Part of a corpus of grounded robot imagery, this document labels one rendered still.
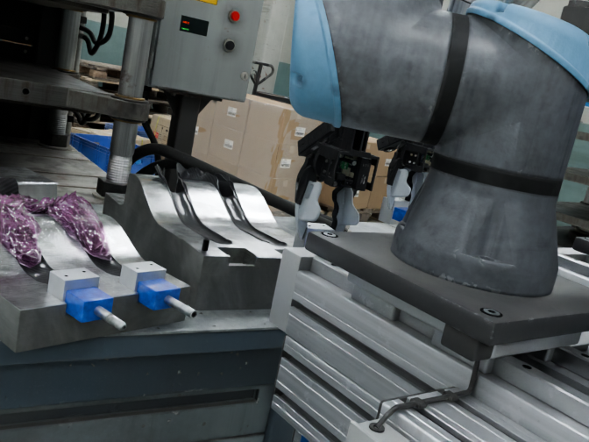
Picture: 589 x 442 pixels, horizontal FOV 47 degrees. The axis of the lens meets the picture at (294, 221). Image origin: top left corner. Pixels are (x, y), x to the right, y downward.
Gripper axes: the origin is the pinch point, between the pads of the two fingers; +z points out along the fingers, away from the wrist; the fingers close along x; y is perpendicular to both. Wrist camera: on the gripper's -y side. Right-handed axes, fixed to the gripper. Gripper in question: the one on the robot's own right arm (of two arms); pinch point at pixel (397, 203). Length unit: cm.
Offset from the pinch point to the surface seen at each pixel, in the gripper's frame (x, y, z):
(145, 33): -37, -57, -25
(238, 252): -50, 11, 7
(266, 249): -45.1, 12.2, 5.9
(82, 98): -48, -63, -7
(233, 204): -37.2, -9.8, 4.1
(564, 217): 336, -128, 36
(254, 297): -49, 16, 13
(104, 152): 92, -343, 55
